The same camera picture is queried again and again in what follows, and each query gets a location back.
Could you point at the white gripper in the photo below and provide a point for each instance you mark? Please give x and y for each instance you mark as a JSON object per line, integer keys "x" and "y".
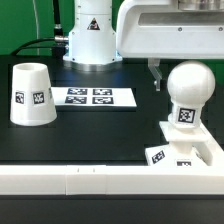
{"x": 170, "y": 29}

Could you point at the white lamp bulb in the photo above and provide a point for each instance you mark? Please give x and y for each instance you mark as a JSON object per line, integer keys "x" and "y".
{"x": 190, "y": 85}

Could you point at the white lamp base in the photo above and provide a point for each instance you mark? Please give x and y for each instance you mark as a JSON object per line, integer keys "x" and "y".
{"x": 179, "y": 150}

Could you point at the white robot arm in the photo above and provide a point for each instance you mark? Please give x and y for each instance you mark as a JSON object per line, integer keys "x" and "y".
{"x": 92, "y": 40}

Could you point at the white lamp shade cone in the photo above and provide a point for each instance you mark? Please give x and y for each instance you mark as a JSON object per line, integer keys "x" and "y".
{"x": 32, "y": 102}

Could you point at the white marker sheet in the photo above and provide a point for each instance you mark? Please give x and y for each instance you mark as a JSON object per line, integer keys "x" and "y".
{"x": 80, "y": 96}

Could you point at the white L-shaped fence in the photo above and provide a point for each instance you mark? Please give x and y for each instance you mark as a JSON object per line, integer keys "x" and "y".
{"x": 119, "y": 180}

